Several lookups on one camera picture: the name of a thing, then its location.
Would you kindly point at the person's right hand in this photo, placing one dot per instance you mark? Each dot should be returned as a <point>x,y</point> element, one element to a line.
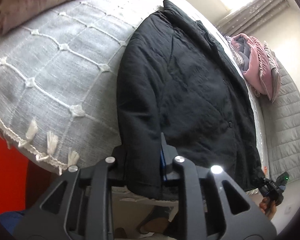
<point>268,207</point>

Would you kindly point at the red box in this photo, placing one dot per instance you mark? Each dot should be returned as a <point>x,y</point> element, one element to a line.
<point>13,171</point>

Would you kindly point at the grey tufted bedspread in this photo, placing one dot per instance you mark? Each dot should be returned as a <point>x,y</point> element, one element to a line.
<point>58,78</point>

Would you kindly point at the grey quilted headboard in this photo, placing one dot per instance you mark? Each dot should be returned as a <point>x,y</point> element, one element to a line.
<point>282,129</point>

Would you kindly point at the beige curtain right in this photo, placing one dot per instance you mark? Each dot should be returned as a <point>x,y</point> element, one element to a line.
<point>251,16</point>

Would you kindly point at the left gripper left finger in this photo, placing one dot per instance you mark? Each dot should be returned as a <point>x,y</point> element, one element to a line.
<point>77,205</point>

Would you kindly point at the pink and grey bedding pile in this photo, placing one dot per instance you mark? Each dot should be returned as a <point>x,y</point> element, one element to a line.
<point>257,64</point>

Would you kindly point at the blue fleece trousers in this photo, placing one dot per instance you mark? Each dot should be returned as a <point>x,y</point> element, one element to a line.
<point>10,220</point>

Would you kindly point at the black padded coat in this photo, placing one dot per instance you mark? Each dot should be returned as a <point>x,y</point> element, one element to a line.
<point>175,81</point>

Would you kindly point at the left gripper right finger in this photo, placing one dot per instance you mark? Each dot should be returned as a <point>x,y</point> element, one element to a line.
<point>211,204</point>

